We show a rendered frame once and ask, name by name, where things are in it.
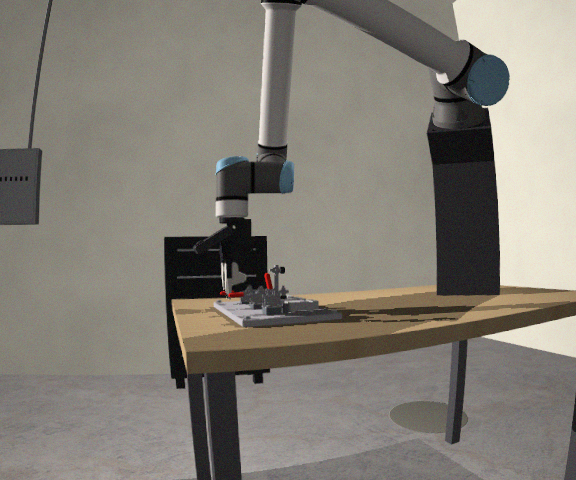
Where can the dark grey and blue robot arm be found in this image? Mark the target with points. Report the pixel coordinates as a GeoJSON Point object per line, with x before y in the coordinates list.
{"type": "Point", "coordinates": [484, 80]}

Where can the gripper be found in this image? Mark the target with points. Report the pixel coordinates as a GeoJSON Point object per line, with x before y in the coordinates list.
{"type": "Point", "coordinates": [240, 246]}

